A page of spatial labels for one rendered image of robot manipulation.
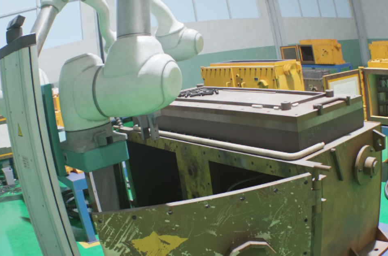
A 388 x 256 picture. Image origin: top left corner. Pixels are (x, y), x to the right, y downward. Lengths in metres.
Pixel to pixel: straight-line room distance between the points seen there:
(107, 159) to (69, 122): 0.16
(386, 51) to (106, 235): 10.13
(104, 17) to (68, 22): 9.14
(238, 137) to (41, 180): 0.79
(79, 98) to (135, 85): 0.19
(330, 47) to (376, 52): 1.87
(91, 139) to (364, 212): 1.17
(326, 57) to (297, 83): 6.70
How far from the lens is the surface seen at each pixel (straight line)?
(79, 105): 1.30
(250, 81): 5.72
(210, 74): 6.35
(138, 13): 1.26
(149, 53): 1.21
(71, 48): 11.22
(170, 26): 1.49
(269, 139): 1.63
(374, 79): 4.65
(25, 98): 1.39
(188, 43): 1.48
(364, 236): 1.96
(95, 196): 2.03
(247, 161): 1.64
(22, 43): 1.38
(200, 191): 1.96
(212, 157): 1.81
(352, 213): 1.80
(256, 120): 1.67
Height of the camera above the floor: 1.65
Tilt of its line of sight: 10 degrees down
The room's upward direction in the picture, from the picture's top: 9 degrees counter-clockwise
